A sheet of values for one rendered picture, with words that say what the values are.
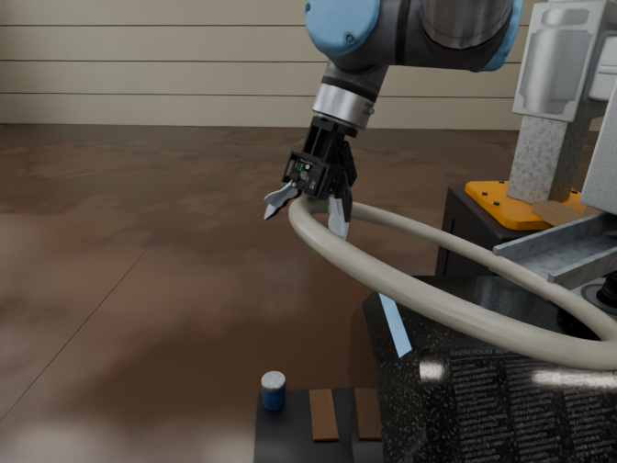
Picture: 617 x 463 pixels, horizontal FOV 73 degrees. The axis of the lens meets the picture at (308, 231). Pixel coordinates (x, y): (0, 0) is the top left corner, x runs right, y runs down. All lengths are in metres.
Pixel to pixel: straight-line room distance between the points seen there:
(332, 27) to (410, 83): 6.53
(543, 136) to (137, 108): 6.63
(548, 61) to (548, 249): 1.03
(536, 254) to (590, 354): 0.50
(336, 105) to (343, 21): 0.15
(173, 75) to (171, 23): 0.75
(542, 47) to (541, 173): 0.49
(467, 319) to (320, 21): 0.36
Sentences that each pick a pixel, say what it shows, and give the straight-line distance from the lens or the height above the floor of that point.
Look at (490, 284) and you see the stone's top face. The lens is 1.34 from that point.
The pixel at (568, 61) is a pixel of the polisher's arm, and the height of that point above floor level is 1.37.
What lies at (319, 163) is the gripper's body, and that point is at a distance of 0.64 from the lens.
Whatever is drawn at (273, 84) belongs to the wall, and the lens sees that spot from 7.04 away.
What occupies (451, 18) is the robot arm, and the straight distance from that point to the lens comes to 0.44.
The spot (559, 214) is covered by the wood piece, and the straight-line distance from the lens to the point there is 1.88.
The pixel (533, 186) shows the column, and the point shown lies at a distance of 2.06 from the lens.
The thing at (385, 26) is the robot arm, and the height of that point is 1.48.
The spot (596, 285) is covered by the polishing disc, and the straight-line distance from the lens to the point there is 1.36.
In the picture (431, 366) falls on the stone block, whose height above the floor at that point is 0.78.
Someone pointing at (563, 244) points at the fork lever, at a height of 1.06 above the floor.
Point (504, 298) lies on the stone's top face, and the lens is 1.30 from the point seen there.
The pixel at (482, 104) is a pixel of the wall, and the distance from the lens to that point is 7.36.
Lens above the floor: 1.48
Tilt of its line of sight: 26 degrees down
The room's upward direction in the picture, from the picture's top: straight up
